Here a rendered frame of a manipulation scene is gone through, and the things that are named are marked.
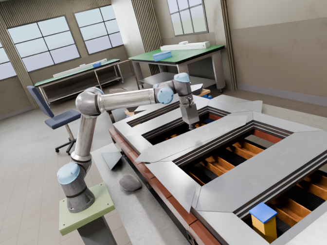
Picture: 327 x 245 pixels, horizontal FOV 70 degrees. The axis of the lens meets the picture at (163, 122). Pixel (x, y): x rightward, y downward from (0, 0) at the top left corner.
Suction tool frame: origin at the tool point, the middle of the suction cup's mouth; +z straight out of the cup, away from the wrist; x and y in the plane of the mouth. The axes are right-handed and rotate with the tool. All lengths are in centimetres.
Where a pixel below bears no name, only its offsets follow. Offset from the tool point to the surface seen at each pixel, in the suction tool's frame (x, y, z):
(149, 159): 29.7, -4.1, 5.8
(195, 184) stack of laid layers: 19.6, -37.4, 5.9
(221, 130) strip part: -15.3, -4.8, 5.8
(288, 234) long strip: 8, -73, 6
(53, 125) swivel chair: 113, 251, 38
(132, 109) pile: 15, 105, 11
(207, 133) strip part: -7.4, -2.2, 5.8
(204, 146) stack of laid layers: 0.2, -11.4, 7.2
